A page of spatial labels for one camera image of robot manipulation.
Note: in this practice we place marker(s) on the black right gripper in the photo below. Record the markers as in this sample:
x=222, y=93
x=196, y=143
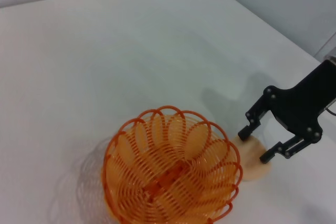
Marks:
x=302, y=103

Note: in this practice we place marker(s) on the beige steamed bun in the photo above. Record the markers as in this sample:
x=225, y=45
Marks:
x=252, y=161

